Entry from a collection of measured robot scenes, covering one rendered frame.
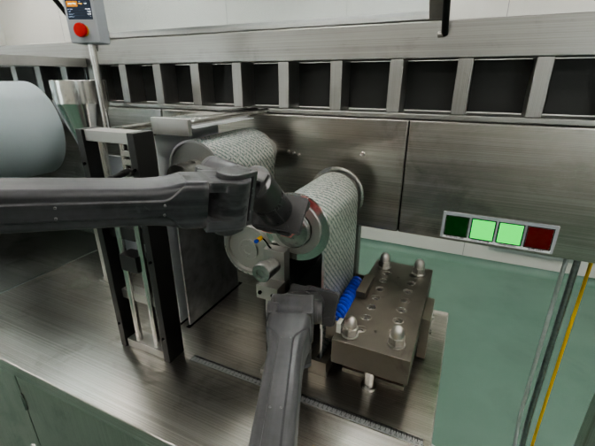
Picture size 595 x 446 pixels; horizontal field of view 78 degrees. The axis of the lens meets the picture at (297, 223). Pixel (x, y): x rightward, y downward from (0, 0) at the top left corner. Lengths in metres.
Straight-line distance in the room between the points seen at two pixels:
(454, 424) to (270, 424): 1.74
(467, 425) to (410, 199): 1.38
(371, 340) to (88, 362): 0.67
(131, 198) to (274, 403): 0.27
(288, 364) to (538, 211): 0.72
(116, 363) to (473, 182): 0.96
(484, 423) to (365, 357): 1.43
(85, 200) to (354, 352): 0.58
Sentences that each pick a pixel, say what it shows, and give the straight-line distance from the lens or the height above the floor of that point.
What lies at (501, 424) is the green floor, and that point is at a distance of 2.22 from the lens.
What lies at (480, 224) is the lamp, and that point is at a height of 1.20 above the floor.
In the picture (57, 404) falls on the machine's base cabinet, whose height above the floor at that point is 0.78.
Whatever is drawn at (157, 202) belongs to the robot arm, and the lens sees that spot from 0.45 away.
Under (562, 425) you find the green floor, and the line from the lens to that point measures 2.36.
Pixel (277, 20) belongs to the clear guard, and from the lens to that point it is 1.12.
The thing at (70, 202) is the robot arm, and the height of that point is 1.42.
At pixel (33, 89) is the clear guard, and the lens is 1.48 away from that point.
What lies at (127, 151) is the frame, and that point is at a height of 1.40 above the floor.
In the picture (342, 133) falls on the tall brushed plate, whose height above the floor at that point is 1.40.
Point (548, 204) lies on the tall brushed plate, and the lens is 1.01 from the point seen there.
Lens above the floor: 1.54
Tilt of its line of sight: 22 degrees down
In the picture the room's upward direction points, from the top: straight up
